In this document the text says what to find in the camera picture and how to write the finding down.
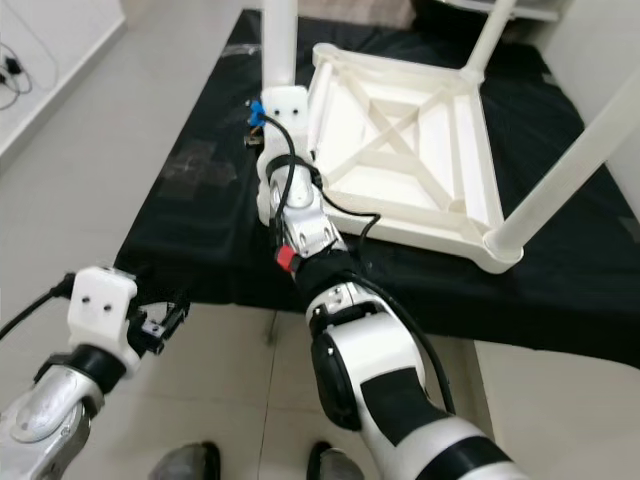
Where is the clear tape strip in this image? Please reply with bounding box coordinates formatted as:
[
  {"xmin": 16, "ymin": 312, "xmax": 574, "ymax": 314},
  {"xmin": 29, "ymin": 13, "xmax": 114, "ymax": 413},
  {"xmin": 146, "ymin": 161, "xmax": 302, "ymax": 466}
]
[{"xmin": 225, "ymin": 42, "xmax": 266, "ymax": 59}]

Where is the white plastic table top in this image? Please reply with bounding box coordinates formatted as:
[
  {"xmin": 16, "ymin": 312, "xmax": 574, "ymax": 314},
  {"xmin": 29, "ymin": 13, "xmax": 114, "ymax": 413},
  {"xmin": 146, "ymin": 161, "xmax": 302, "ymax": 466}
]
[{"xmin": 255, "ymin": 42, "xmax": 526, "ymax": 276}]

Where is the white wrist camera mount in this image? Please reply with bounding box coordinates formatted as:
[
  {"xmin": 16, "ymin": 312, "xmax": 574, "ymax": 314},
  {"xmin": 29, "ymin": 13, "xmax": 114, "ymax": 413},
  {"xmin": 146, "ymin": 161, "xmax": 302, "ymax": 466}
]
[
  {"xmin": 65, "ymin": 265, "xmax": 141, "ymax": 376},
  {"xmin": 260, "ymin": 87, "xmax": 311, "ymax": 166}
]

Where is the black wall cable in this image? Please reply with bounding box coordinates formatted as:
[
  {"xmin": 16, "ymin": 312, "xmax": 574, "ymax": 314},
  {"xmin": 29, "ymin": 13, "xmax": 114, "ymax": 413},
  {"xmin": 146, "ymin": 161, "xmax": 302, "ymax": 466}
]
[{"xmin": 0, "ymin": 40, "xmax": 33, "ymax": 113}]

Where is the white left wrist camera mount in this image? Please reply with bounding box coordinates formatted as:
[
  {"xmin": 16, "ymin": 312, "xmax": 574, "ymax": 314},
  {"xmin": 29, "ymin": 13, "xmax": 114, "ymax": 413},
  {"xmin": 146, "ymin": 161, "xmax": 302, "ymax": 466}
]
[{"xmin": 65, "ymin": 265, "xmax": 141, "ymax": 376}]

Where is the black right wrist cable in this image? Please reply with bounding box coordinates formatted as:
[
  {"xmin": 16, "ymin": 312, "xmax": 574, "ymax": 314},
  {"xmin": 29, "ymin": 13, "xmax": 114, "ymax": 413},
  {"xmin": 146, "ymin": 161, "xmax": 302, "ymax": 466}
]
[{"xmin": 250, "ymin": 100, "xmax": 381, "ymax": 246}]

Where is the clear tape patch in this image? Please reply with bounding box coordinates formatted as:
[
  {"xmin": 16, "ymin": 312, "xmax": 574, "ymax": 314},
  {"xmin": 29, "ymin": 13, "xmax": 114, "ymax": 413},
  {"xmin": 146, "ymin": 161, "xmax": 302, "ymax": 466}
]
[{"xmin": 160, "ymin": 138, "xmax": 231, "ymax": 196}]

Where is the beige covered bench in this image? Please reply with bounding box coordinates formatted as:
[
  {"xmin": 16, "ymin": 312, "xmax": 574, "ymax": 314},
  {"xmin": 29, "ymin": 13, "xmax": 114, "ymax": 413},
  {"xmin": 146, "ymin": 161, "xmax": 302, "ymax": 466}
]
[{"xmin": 295, "ymin": 0, "xmax": 421, "ymax": 29}]

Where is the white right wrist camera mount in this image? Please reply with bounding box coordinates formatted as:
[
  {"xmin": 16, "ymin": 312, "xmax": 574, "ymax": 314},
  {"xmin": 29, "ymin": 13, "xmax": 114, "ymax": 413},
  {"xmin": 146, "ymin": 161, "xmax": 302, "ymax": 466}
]
[{"xmin": 260, "ymin": 87, "xmax": 311, "ymax": 166}]

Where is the grey robot left leg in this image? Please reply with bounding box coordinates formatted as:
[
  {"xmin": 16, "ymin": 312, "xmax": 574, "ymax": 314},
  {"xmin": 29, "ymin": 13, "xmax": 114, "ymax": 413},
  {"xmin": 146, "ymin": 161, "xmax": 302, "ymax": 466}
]
[{"xmin": 150, "ymin": 440, "xmax": 221, "ymax": 480}]

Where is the black tablecloth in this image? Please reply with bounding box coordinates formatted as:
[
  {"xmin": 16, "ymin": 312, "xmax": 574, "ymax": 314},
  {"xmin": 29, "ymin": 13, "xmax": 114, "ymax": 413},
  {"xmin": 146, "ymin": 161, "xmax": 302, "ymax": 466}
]
[{"xmin": 115, "ymin": 10, "xmax": 640, "ymax": 366}]

